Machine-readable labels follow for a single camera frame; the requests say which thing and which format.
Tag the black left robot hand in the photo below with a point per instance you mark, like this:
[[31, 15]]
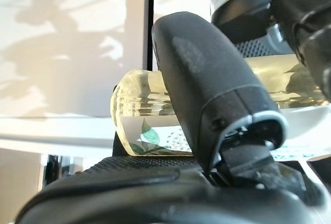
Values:
[[240, 12]]

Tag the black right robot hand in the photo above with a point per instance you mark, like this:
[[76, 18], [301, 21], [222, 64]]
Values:
[[207, 79]]

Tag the yellow tea bottle white cap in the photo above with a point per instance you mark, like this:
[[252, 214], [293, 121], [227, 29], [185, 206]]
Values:
[[139, 97]]

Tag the white tall cabinet panel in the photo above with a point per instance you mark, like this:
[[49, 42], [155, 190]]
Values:
[[77, 40]]

